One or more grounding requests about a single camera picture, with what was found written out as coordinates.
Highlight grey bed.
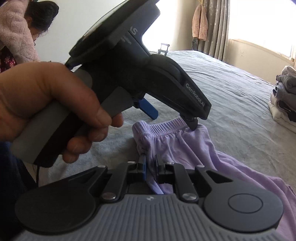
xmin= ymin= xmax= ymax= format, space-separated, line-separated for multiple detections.
xmin=30 ymin=50 xmax=296 ymax=197

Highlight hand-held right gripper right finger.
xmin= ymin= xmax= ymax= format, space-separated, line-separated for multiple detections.
xmin=155 ymin=155 xmax=232 ymax=201

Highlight small black phone stand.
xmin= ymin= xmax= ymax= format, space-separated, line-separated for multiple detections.
xmin=158 ymin=44 xmax=170 ymax=57

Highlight grey star patterned curtain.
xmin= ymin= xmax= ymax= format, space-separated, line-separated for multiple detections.
xmin=200 ymin=0 xmax=232 ymax=62

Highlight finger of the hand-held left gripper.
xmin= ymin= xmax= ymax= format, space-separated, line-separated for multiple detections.
xmin=179 ymin=113 xmax=199 ymax=130
xmin=133 ymin=97 xmax=159 ymax=120

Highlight stack of folded clothes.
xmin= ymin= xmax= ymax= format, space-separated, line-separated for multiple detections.
xmin=268 ymin=65 xmax=296 ymax=134

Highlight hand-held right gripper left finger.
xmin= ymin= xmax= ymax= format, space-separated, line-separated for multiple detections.
xmin=69 ymin=156 xmax=147 ymax=201

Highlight pink hanging garment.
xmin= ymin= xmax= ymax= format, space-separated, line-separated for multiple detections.
xmin=192 ymin=3 xmax=208 ymax=42

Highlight person's left hand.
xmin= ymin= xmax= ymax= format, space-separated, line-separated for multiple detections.
xmin=0 ymin=61 xmax=124 ymax=164

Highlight purple pants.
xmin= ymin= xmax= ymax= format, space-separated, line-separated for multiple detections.
xmin=132 ymin=116 xmax=296 ymax=241

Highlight bright window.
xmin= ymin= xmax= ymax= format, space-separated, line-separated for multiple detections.
xmin=228 ymin=0 xmax=296 ymax=61

